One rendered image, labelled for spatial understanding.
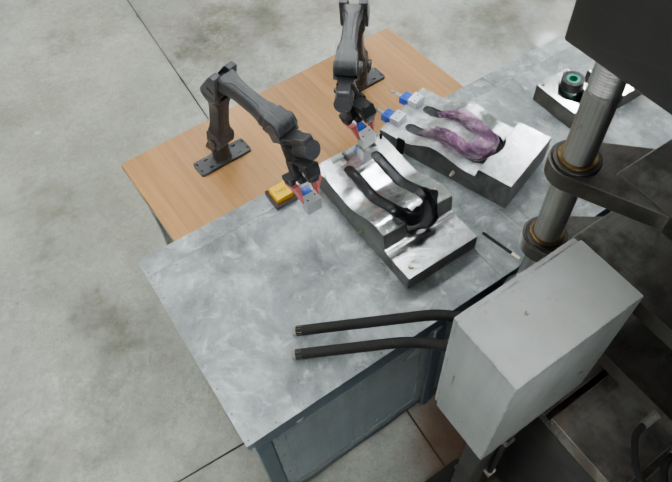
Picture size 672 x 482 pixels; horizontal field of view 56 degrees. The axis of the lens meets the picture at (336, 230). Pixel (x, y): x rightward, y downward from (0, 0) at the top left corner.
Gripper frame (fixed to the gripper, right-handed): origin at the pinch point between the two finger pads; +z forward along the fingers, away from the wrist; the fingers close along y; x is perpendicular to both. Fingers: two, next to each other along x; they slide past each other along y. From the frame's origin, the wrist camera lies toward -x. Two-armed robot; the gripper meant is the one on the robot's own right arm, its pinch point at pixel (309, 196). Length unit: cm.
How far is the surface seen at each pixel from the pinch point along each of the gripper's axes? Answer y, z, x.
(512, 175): 58, 16, -23
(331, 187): 10.4, 4.5, 6.9
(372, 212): 13.4, 9.3, -10.6
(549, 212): 21, -11, -77
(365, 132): 29.0, -5.4, 10.0
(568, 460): 17, 68, -75
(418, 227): 23.4, 17.9, -17.6
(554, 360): -5, -6, -102
